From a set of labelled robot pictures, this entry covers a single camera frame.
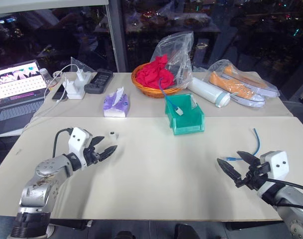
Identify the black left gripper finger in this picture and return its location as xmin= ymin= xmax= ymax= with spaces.
xmin=100 ymin=145 xmax=118 ymax=161
xmin=89 ymin=135 xmax=106 ymax=148

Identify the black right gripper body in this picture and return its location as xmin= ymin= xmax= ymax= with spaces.
xmin=234 ymin=161 xmax=271 ymax=192

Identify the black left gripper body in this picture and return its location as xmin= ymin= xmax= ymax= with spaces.
xmin=83 ymin=139 xmax=102 ymax=167

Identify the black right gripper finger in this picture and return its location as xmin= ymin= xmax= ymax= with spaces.
xmin=216 ymin=158 xmax=242 ymax=185
xmin=236 ymin=150 xmax=261 ymax=166

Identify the small white adapter cube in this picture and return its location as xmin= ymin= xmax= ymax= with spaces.
xmin=107 ymin=130 xmax=120 ymax=143

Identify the purple tissue pack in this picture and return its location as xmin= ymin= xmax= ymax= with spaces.
xmin=102 ymin=86 xmax=130 ymax=118

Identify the black smartphone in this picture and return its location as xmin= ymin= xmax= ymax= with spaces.
xmin=51 ymin=83 xmax=69 ymax=102

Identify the green plastic bin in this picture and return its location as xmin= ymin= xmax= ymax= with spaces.
xmin=164 ymin=93 xmax=205 ymax=136

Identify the orange and white sneaker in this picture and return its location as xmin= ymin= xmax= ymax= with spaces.
xmin=209 ymin=71 xmax=267 ymax=105
xmin=223 ymin=65 xmax=279 ymax=97

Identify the orange wicker basket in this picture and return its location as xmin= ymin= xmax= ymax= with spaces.
xmin=131 ymin=62 xmax=186 ymax=99

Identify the white cylindrical bottle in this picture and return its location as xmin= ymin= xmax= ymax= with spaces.
xmin=188 ymin=77 xmax=231 ymax=109

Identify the small clear bottle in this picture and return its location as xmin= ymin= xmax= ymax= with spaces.
xmin=39 ymin=68 xmax=58 ymax=91

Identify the red cloth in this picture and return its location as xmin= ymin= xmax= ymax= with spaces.
xmin=136 ymin=55 xmax=175 ymax=90

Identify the open laptop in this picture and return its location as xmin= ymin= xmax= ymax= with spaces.
xmin=0 ymin=59 xmax=51 ymax=138

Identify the clear plastic shoe bag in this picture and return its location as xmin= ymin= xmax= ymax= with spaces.
xmin=202 ymin=59 xmax=282 ymax=105

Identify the tall clear plastic bag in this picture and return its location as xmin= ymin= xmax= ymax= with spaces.
xmin=150 ymin=30 xmax=195 ymax=89

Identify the white roller blind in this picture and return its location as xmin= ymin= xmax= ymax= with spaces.
xmin=0 ymin=0 xmax=110 ymax=16

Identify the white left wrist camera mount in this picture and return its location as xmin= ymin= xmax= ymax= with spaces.
xmin=68 ymin=127 xmax=94 ymax=166

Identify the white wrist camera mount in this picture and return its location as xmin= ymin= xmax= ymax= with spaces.
xmin=68 ymin=127 xmax=94 ymax=166
xmin=259 ymin=150 xmax=290 ymax=180

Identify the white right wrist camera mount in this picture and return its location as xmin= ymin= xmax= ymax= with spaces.
xmin=259 ymin=150 xmax=290 ymax=180

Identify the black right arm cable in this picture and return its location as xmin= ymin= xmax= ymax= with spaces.
xmin=263 ymin=177 xmax=303 ymax=193

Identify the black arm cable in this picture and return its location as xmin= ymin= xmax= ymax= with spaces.
xmin=263 ymin=177 xmax=303 ymax=193
xmin=53 ymin=127 xmax=74 ymax=159

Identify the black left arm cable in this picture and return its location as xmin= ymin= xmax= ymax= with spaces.
xmin=53 ymin=127 xmax=74 ymax=159

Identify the blue cable with white plug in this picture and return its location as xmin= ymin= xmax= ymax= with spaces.
xmin=158 ymin=77 xmax=185 ymax=117

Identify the white charging cable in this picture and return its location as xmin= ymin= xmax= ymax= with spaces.
xmin=23 ymin=64 xmax=80 ymax=130

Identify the grey window frame post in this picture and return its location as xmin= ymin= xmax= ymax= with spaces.
xmin=107 ymin=0 xmax=129 ymax=73

